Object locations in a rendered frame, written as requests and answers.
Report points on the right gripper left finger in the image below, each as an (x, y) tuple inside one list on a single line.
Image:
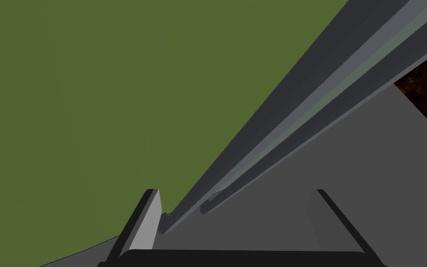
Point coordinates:
[(145, 226)]

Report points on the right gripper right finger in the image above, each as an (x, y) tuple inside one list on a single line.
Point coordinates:
[(334, 230)]

